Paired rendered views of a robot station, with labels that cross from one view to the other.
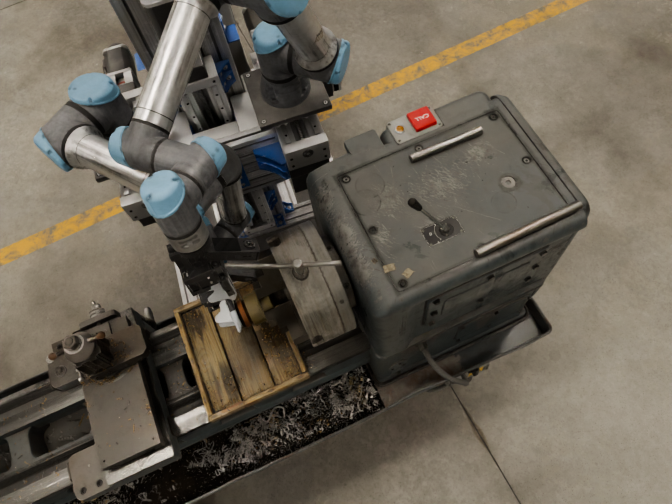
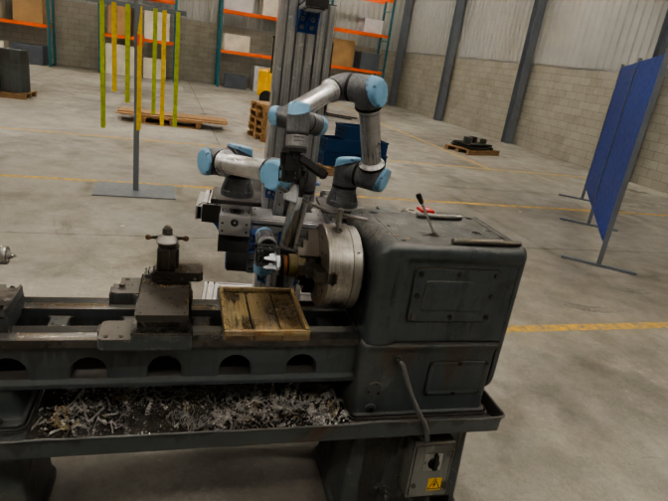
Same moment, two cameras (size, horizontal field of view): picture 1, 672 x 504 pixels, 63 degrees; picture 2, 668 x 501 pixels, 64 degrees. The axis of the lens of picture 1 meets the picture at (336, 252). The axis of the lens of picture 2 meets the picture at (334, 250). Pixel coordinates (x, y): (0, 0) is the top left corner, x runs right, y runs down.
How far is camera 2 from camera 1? 1.44 m
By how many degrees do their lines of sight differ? 44
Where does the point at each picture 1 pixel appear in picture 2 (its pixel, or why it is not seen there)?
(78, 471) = (107, 327)
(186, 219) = (304, 123)
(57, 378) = (117, 289)
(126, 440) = (162, 308)
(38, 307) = not seen: hidden behind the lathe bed
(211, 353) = (238, 310)
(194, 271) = (289, 165)
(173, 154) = not seen: hidden behind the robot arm
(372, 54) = not seen: hidden behind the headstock
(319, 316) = (341, 255)
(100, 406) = (150, 293)
